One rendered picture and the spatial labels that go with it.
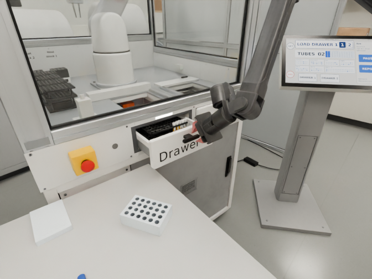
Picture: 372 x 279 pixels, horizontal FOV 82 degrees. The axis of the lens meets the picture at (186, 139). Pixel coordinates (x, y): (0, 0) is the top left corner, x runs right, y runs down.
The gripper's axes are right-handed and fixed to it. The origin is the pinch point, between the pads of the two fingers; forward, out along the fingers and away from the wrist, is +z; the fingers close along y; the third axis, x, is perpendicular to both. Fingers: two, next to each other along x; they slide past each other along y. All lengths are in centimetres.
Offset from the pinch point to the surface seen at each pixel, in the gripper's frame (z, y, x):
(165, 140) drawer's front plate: 0.3, 2.5, 12.2
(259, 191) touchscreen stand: 70, -52, -87
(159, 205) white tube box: -0.1, -15.5, 23.5
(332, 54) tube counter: -19, 12, -93
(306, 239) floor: 40, -85, -74
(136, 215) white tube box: -0.4, -14.9, 30.8
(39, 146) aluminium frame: 7.9, 14.6, 46.0
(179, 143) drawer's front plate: 2.7, 0.0, 6.1
